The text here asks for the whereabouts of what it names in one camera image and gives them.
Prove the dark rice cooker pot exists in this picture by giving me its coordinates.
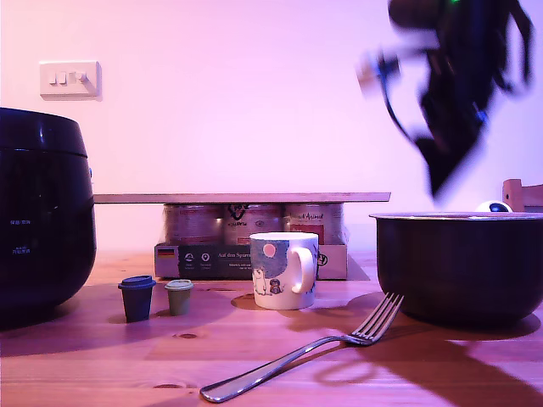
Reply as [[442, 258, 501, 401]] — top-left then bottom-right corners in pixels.
[[368, 210, 543, 327]]

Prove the wooden shelf board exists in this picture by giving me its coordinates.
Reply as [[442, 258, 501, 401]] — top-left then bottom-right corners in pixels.
[[92, 192, 392, 205]]

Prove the black Philips rice cooker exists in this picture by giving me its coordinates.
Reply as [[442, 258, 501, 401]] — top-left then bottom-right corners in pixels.
[[0, 107, 97, 332]]

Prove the wooden chair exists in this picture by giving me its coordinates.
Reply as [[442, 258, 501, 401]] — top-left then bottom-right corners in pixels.
[[502, 178, 543, 213]]

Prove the can with red label patch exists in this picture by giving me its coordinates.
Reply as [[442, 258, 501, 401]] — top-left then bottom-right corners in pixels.
[[283, 203, 345, 245]]

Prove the can with black logo label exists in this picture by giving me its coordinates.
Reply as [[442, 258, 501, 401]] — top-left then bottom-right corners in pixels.
[[223, 203, 284, 245]]

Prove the white mug with cartoon print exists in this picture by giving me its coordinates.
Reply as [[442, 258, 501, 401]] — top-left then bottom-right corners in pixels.
[[249, 231, 319, 310]]

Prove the silver metal fork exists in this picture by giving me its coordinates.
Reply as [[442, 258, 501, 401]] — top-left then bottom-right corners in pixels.
[[199, 292, 405, 403]]

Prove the cardboard tray with dark print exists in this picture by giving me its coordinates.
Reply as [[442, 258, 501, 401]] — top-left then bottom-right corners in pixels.
[[154, 243, 348, 281]]

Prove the can with pink label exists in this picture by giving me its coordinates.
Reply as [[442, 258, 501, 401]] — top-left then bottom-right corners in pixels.
[[164, 203, 224, 245]]

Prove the small green lidded cup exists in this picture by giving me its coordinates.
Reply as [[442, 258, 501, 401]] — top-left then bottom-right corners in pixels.
[[164, 279, 195, 317]]

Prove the small dark blue lidded cup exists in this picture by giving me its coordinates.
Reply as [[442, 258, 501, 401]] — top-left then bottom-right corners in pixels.
[[118, 275, 157, 323]]

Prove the white round security camera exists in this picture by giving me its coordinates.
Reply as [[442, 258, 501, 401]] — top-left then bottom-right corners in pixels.
[[474, 199, 513, 213]]

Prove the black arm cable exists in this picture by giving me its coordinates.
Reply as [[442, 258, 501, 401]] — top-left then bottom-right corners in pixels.
[[378, 53, 421, 143]]

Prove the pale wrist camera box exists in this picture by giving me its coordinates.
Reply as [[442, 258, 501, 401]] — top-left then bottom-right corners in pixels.
[[355, 36, 442, 99]]

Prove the white wall light switch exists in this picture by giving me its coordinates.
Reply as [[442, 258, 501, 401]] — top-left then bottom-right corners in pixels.
[[39, 60, 102, 102]]

